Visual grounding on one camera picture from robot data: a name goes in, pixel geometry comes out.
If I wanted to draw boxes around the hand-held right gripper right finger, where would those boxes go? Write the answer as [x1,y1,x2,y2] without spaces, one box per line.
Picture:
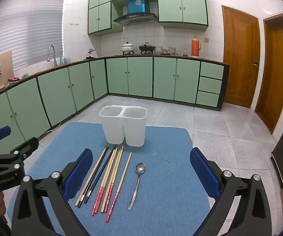
[190,147,272,236]

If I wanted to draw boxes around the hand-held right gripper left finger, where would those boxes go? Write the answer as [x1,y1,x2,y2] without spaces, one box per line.
[11,149,94,236]

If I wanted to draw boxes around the plain wooden chopstick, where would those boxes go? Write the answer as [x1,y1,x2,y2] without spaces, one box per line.
[75,147,109,207]
[100,147,122,213]

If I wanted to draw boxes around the black chopstick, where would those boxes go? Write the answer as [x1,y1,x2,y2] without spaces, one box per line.
[84,144,117,203]
[80,148,110,207]

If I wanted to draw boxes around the red-ended wooden chopstick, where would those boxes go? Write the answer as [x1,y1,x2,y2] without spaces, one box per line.
[94,148,119,214]
[91,149,116,217]
[105,152,133,223]
[103,146,125,213]

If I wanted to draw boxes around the metal spoon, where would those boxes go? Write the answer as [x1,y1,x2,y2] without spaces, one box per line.
[127,162,146,211]

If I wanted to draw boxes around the white two-compartment utensil holder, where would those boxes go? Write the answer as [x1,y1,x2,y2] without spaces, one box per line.
[99,105,148,147]

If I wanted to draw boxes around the blue table mat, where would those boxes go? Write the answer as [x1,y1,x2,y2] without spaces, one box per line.
[6,122,212,236]

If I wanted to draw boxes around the metal kitchen faucet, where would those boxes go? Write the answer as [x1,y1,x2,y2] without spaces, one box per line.
[47,45,58,67]

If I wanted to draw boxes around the white window blind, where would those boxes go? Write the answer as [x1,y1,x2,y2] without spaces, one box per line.
[0,0,66,65]

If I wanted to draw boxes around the green kitchen base cabinets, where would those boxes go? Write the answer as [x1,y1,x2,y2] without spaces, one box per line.
[0,55,230,158]

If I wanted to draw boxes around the plain wooden door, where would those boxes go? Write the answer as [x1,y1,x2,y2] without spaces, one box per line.
[254,13,283,134]

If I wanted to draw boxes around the orange thermos flask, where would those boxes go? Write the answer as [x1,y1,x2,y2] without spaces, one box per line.
[191,36,202,58]

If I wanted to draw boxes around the white lidded pot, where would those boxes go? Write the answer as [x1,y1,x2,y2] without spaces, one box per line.
[121,42,134,54]

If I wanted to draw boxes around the black wok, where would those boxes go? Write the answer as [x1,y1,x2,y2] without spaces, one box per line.
[138,42,156,54]

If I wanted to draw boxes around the range hood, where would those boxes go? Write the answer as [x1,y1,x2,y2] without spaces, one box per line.
[113,13,158,26]

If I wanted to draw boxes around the blue appliance box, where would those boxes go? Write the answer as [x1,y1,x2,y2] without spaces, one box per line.
[127,0,150,13]

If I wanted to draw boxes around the white floor cable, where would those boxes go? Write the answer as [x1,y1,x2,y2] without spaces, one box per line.
[37,120,61,138]

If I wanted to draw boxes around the wooden door with handle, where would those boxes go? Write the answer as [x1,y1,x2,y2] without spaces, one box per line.
[221,5,260,109]

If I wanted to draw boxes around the green kitchen wall cabinets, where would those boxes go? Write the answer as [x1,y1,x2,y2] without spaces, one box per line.
[87,0,209,36]

